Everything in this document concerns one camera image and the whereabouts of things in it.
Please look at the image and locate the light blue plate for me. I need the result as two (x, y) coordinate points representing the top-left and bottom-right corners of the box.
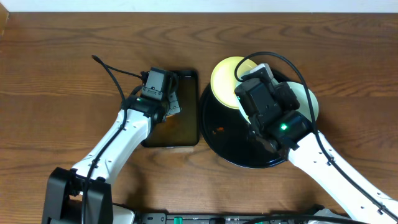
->
(285, 81), (320, 123)
(238, 63), (279, 123)

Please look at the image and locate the light blue front plate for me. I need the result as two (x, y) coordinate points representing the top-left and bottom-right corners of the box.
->
(238, 63), (279, 123)

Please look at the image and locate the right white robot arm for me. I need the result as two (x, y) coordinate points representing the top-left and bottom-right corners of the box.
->
(234, 63), (397, 223)

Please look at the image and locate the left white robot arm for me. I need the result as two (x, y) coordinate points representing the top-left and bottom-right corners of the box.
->
(42, 93), (180, 223)

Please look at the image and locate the black rectangular water tray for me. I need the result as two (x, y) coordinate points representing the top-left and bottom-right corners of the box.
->
(142, 70), (199, 147)

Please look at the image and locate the round black serving tray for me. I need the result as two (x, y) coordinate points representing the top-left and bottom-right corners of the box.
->
(199, 80), (284, 169)

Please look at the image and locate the yellow plate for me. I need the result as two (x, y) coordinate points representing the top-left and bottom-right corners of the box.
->
(210, 56), (243, 110)

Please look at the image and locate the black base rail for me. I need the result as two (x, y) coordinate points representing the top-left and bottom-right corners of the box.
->
(136, 212), (315, 224)

